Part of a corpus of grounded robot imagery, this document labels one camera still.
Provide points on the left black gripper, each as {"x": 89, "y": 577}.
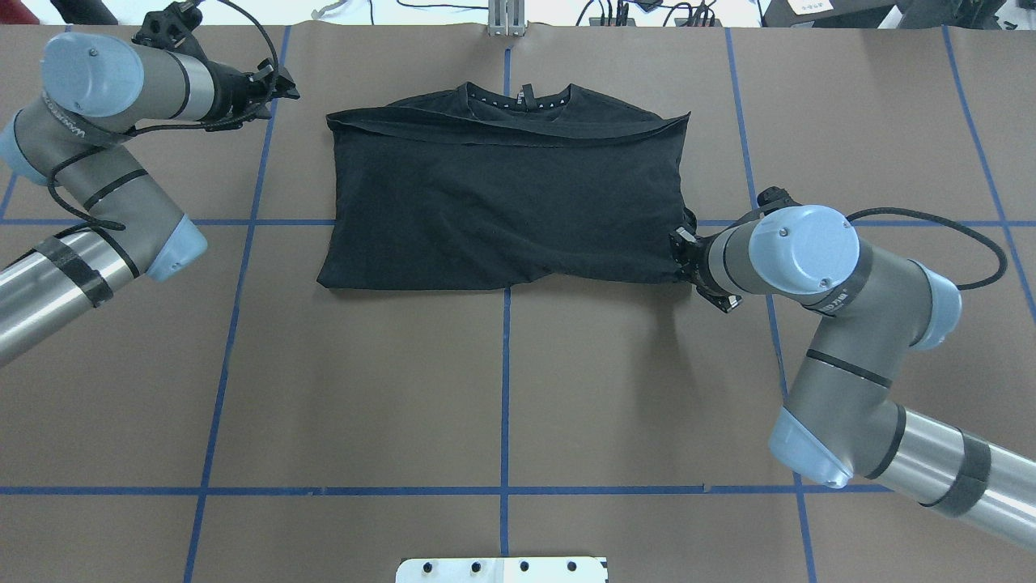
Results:
{"x": 231, "y": 87}

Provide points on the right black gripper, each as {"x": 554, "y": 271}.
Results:
{"x": 701, "y": 257}

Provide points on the black printed t-shirt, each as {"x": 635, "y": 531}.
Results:
{"x": 466, "y": 189}

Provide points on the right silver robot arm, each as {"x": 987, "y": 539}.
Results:
{"x": 838, "y": 421}

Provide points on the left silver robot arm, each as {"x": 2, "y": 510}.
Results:
{"x": 96, "y": 89}

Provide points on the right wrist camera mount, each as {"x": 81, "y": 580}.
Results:
{"x": 774, "y": 199}

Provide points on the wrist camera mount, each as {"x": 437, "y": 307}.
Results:
{"x": 168, "y": 24}
{"x": 774, "y": 199}

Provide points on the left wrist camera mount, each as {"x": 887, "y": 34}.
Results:
{"x": 168, "y": 24}

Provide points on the aluminium frame post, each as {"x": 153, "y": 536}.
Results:
{"x": 506, "y": 18}

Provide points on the white mast base plate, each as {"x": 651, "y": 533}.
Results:
{"x": 504, "y": 569}

